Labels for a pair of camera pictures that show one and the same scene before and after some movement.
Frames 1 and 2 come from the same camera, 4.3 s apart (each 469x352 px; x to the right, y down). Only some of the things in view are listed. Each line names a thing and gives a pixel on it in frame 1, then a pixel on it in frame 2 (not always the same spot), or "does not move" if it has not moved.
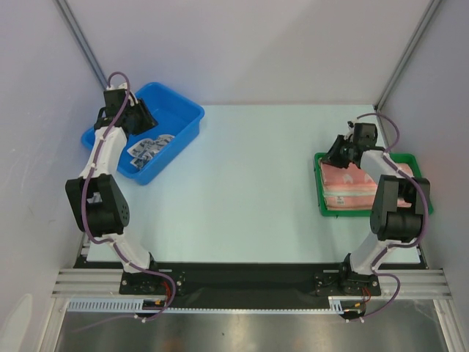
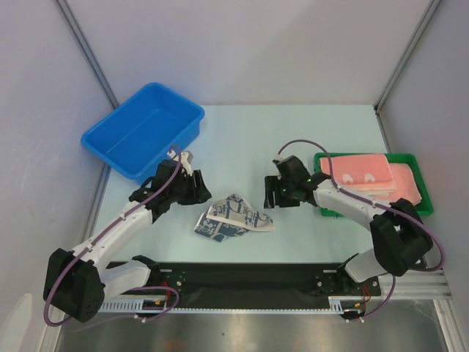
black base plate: (201, 284) does not move
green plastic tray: (409, 159) does not move
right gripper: (335, 153) to (273, 192)
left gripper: (148, 122) to (198, 193)
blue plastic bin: (175, 114) does not move
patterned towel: (144, 149) to (226, 217)
